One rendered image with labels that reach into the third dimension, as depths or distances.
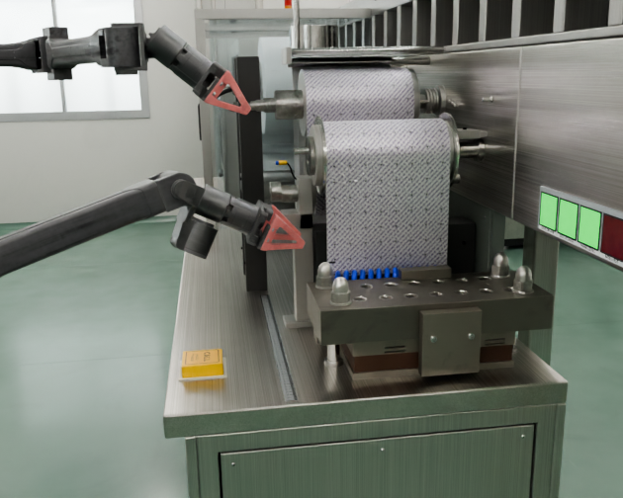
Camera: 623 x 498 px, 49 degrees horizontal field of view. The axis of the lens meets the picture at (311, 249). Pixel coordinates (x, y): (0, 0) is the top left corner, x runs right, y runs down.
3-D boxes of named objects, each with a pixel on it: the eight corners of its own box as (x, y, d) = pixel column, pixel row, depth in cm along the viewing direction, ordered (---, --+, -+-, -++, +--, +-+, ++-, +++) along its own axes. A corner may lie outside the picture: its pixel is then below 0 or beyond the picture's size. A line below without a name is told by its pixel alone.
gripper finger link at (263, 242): (297, 265, 124) (249, 245, 121) (293, 254, 130) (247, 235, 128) (312, 231, 122) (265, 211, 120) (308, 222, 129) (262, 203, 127)
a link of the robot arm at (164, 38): (138, 45, 117) (158, 19, 116) (142, 47, 123) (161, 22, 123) (171, 72, 118) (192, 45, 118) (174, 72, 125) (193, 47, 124)
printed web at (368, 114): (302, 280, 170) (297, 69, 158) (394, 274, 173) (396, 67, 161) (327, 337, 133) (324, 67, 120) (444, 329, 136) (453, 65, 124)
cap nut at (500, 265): (487, 273, 129) (488, 250, 128) (505, 272, 130) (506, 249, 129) (494, 279, 126) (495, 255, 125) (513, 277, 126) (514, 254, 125)
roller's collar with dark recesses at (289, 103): (274, 119, 155) (273, 90, 154) (300, 118, 156) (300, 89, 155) (277, 121, 149) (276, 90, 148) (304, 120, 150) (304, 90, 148)
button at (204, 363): (183, 363, 123) (182, 350, 123) (222, 360, 124) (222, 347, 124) (182, 379, 117) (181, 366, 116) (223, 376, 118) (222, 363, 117)
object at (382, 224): (326, 279, 131) (325, 183, 126) (445, 272, 134) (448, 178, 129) (327, 280, 130) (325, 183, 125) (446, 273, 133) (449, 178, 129)
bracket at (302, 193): (281, 320, 144) (276, 176, 136) (311, 318, 145) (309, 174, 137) (283, 329, 139) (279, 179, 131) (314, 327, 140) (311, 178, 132)
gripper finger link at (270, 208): (295, 260, 127) (248, 241, 124) (291, 249, 133) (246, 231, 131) (311, 227, 125) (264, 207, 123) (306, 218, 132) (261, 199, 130)
